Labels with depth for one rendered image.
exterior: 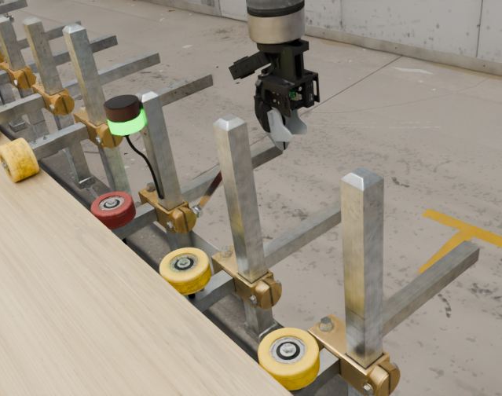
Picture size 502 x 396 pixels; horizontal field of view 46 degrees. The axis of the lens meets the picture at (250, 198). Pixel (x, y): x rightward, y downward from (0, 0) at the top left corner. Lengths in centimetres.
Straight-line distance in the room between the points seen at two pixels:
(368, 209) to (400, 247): 170
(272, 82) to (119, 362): 48
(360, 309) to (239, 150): 28
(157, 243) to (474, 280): 127
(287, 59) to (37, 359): 57
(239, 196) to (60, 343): 33
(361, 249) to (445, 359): 131
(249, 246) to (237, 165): 15
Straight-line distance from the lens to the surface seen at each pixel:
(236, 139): 84
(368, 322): 79
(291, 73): 95
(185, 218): 114
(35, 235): 114
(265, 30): 93
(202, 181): 123
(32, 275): 104
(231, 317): 114
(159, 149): 108
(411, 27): 398
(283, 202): 264
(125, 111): 101
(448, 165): 287
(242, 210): 90
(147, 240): 137
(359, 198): 66
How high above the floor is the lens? 151
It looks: 34 degrees down
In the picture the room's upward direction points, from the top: 8 degrees counter-clockwise
